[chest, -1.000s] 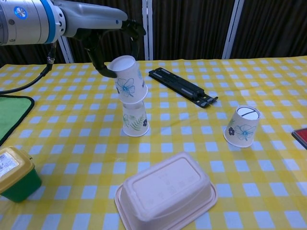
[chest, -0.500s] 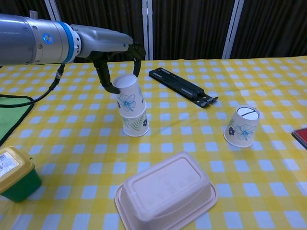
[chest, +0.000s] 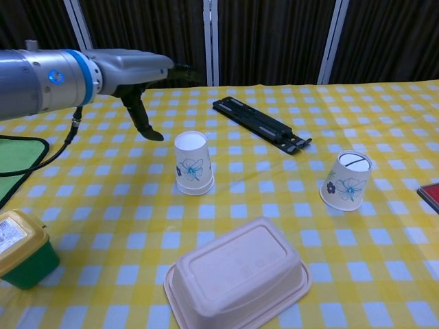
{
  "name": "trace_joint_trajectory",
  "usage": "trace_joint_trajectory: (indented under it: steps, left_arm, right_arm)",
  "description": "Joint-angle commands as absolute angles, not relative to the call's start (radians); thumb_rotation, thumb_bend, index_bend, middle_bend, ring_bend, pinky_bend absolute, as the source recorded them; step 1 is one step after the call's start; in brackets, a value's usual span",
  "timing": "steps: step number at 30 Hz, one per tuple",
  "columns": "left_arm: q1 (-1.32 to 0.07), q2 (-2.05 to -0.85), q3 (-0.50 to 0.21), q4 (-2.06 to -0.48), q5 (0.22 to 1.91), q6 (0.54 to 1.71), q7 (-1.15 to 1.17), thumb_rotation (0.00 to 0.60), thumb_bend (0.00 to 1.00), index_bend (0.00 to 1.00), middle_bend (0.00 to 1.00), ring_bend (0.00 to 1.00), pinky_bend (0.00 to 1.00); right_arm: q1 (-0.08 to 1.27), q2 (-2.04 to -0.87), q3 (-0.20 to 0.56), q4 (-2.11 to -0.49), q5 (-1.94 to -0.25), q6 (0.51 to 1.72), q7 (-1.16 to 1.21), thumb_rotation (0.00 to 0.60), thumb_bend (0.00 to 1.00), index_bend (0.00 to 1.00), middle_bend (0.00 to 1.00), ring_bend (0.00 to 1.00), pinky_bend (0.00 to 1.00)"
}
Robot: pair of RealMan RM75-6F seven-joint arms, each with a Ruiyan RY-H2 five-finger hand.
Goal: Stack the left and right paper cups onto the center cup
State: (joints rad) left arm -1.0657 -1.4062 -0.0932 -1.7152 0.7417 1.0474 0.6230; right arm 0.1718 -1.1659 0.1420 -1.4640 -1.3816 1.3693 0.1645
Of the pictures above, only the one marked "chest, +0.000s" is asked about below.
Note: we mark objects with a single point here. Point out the white paper cup blue flower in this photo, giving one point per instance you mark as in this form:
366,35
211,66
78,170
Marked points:
192,161

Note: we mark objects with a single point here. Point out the green cloth black edge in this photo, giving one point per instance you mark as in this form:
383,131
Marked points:
13,157

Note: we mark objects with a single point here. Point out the white partition post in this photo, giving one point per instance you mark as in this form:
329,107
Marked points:
332,41
79,20
211,41

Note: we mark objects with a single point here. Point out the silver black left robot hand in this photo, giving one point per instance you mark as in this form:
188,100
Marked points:
130,68

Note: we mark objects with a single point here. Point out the beige takeout container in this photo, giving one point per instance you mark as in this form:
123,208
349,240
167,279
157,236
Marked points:
236,274

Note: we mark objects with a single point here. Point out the blue-flower paper cup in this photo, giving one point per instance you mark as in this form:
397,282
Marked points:
346,186

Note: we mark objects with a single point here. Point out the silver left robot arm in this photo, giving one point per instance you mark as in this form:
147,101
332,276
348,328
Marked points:
34,82

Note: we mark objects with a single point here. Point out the black folding stand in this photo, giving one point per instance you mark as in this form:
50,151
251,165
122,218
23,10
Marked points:
254,121

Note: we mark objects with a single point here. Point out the red pad black frame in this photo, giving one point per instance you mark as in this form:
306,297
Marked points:
431,195

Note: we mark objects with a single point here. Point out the yellow white checkered tablecloth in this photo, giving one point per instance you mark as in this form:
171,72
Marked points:
137,219

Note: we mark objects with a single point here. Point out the green box yellow lid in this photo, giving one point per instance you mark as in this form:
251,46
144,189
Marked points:
24,253

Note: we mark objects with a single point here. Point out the white paper cup fern print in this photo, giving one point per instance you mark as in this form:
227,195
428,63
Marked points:
195,191

